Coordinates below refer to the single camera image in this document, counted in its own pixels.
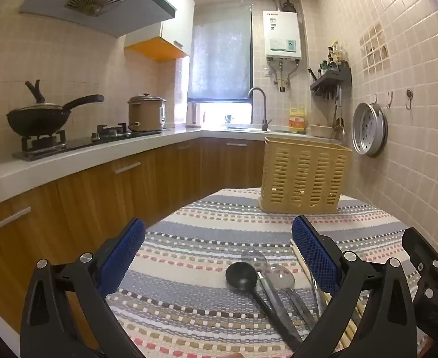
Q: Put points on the black plastic ladle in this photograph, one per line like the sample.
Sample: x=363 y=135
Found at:
x=241 y=276

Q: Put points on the small pale bottle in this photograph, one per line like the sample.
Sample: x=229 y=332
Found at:
x=195 y=115

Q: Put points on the round metal steamer tray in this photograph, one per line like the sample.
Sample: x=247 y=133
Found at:
x=368 y=130

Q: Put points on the metal exhaust pipe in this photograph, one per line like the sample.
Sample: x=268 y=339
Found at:
x=277 y=2

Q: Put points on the white and orange wall cabinet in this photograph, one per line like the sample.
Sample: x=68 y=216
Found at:
x=177 y=18

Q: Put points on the water heater pipes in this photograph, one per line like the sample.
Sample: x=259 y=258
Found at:
x=283 y=78

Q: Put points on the metal wall hook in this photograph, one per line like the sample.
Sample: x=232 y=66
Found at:
x=409 y=97
x=389 y=99

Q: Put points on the black wall rack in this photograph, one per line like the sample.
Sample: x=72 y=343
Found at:
x=330 y=80

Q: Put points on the dark kitchen faucet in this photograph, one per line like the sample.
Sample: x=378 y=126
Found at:
x=264 y=112

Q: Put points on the black wok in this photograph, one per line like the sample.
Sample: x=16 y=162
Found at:
x=36 y=119

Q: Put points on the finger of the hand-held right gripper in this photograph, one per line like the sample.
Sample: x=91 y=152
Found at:
x=428 y=264

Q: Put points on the beige plastic utensil basket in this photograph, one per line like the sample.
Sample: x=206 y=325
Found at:
x=301 y=175

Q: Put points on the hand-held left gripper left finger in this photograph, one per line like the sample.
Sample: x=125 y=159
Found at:
x=123 y=253

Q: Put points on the black gas stove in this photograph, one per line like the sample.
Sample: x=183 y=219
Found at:
x=80 y=143

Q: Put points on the metal spoon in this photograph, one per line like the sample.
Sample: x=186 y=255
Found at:
x=254 y=258
x=280 y=274

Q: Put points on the white water heater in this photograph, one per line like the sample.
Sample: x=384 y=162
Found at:
x=280 y=33

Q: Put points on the yellow box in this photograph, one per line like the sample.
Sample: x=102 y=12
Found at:
x=297 y=119

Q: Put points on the grey range hood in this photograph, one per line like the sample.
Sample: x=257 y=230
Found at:
x=92 y=15

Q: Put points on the striped woven table cloth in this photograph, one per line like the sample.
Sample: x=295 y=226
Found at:
x=189 y=287

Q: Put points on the dark condiment bottle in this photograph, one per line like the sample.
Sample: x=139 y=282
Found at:
x=324 y=69

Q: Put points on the beige bowl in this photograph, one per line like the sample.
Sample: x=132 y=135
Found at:
x=321 y=130

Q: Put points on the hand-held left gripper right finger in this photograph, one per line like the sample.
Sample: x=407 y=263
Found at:
x=316 y=257

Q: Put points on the white kitchen countertop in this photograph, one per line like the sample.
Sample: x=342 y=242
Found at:
x=103 y=156

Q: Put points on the grey window blind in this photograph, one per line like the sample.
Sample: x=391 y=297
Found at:
x=219 y=63

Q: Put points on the clear oil bottle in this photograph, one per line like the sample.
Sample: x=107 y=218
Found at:
x=337 y=54

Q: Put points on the brown rice cooker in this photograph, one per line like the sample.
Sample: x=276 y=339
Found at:
x=144 y=113

